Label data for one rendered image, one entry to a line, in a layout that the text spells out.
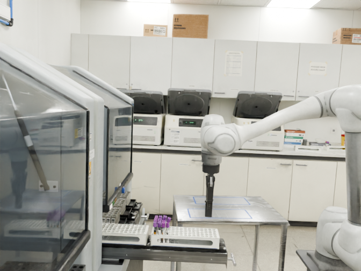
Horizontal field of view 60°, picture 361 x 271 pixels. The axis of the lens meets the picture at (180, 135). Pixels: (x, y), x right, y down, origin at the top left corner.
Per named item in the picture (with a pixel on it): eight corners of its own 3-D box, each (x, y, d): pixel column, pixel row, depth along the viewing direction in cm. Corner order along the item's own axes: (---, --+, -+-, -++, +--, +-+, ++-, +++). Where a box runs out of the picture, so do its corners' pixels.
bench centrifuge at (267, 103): (236, 149, 367) (239, 90, 360) (229, 142, 429) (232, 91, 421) (284, 151, 366) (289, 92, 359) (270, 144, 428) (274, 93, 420)
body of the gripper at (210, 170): (202, 161, 141) (201, 181, 142) (202, 164, 133) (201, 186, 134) (218, 162, 141) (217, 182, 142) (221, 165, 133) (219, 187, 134)
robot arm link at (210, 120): (197, 148, 141) (202, 152, 128) (199, 113, 139) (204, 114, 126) (221, 148, 142) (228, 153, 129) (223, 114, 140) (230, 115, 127)
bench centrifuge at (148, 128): (113, 144, 370) (114, 88, 363) (124, 137, 431) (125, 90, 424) (160, 146, 367) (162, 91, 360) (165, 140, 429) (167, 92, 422)
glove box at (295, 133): (286, 135, 405) (287, 128, 403) (283, 134, 417) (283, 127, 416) (305, 136, 404) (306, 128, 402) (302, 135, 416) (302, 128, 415)
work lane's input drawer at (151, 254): (67, 261, 136) (67, 241, 135) (78, 246, 149) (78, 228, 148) (237, 270, 135) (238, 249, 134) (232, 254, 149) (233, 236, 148)
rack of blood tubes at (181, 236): (150, 248, 136) (150, 234, 136) (152, 238, 146) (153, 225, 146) (218, 251, 136) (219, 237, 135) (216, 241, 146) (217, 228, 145)
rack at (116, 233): (77, 244, 137) (77, 230, 136) (85, 235, 147) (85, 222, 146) (145, 248, 136) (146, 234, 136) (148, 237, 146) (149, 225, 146)
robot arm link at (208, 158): (201, 151, 132) (201, 165, 132) (223, 152, 132) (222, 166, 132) (200, 148, 141) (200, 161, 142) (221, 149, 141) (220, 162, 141)
